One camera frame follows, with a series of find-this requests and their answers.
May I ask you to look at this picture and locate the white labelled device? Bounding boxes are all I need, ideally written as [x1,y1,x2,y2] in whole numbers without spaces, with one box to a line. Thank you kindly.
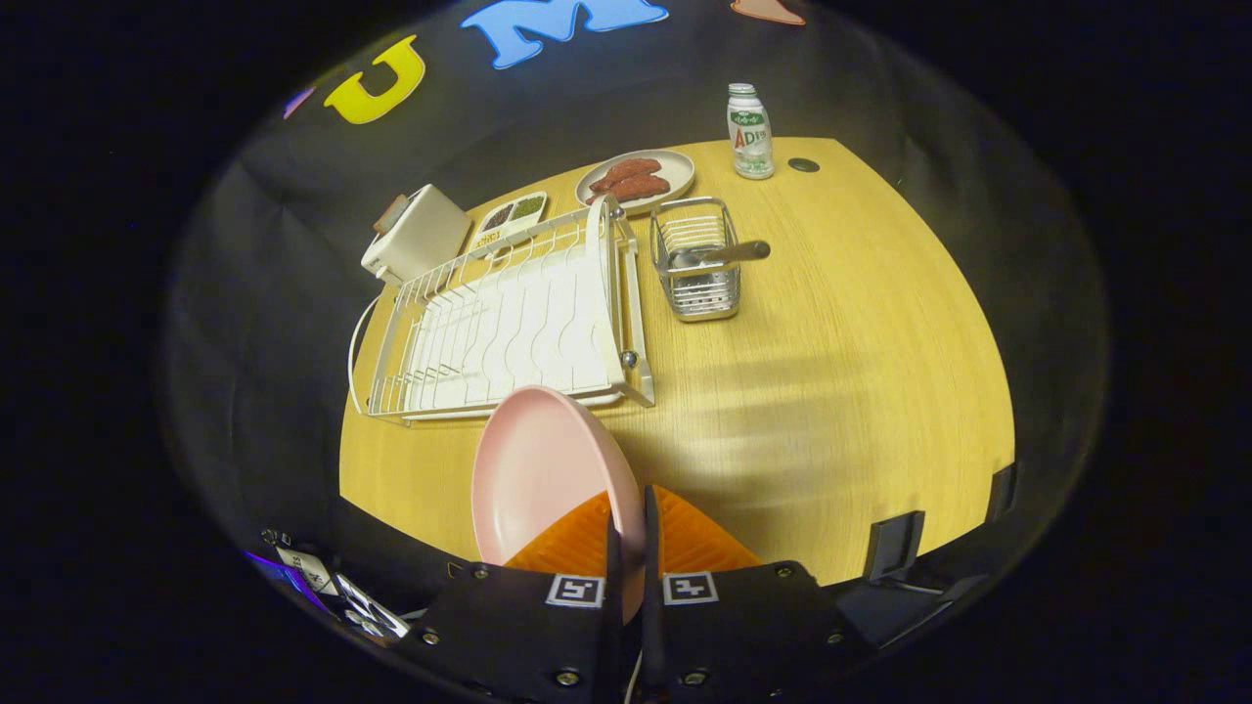
[262,528,412,641]

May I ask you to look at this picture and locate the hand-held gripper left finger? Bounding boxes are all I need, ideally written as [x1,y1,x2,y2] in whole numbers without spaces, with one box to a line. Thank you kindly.
[396,486,627,704]

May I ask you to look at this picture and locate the black backdrop cloth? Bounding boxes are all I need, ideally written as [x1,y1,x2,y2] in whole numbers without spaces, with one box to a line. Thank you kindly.
[161,0,1111,676]

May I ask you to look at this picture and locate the purple lit screen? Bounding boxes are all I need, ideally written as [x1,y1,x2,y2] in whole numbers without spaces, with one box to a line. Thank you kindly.
[243,550,334,617]

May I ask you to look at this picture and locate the white wire dish rack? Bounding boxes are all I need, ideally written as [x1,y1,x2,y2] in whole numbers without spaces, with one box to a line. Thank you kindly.
[347,194,656,426]

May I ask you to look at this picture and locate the white drink bottle green label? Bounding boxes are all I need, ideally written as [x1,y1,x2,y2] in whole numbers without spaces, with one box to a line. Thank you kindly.
[727,83,776,181]

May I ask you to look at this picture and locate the metal wire basket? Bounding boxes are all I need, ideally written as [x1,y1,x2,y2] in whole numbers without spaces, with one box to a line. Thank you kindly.
[649,197,741,323]

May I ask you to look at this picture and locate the spoon with brown handle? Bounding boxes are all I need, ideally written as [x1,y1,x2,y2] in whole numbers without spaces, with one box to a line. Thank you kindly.
[670,240,772,270]

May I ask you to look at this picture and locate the white toaster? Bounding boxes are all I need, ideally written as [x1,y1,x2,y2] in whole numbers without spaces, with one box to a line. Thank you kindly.
[361,184,472,286]

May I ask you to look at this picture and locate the beige plate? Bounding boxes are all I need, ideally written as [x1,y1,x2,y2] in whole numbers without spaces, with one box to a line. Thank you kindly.
[575,149,696,217]

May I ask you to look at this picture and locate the white divided condiment dish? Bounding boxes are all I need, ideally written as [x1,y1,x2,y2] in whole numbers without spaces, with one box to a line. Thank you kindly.
[468,191,549,257]

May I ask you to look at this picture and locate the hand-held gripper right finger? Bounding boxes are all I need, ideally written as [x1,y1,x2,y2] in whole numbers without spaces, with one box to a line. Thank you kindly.
[641,484,881,704]

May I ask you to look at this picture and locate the red sausage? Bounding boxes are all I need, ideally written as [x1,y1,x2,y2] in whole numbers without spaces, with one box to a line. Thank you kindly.
[590,158,663,193]
[606,174,672,202]

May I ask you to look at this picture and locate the pink plate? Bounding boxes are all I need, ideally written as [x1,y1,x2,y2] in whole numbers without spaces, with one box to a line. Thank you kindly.
[471,385,648,627]

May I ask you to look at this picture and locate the black table edge bracket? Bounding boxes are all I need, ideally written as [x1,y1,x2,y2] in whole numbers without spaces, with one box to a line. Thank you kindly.
[865,509,926,584]
[986,462,1018,524]

